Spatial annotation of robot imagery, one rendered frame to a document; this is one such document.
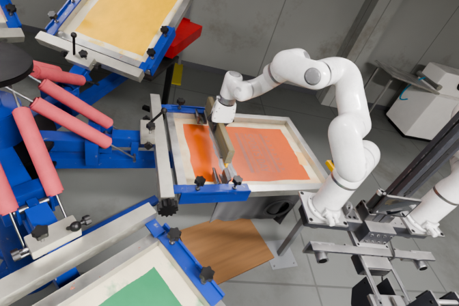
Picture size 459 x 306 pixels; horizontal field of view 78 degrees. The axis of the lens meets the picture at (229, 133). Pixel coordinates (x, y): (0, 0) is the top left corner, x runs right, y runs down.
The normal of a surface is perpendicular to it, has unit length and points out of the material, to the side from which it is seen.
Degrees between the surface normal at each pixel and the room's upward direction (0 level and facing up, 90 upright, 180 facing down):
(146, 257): 0
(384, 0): 90
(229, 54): 90
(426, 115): 90
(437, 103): 90
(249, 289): 0
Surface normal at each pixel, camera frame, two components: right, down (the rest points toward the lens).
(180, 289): 0.27, -0.76
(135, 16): 0.10, -0.36
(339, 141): -0.70, 0.28
